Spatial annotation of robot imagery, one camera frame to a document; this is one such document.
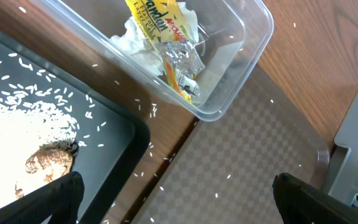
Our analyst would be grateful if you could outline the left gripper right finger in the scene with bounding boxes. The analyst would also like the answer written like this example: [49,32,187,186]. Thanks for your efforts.
[272,173,358,224]

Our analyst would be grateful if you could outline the brown serving tray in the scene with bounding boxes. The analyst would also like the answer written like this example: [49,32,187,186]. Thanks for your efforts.
[134,68,329,223]

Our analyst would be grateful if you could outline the black tray bin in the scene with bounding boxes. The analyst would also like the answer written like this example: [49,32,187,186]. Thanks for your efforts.
[0,32,150,223]

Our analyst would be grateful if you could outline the brown food clump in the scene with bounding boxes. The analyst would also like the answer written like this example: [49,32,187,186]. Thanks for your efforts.
[15,149,74,199]

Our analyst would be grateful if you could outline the yellow snack wrapper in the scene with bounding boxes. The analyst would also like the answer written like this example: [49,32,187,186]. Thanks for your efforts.
[126,0,205,102]

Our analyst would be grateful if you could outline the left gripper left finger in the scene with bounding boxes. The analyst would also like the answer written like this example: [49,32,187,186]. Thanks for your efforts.
[0,172,85,224]

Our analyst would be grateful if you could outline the white tissue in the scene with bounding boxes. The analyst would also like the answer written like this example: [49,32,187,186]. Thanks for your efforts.
[110,2,200,77]

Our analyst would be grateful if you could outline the clear plastic bin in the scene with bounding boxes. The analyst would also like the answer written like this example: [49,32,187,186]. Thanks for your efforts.
[34,0,274,121]

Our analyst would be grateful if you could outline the white rice pile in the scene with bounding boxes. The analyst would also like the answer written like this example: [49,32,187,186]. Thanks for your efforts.
[0,100,78,208]

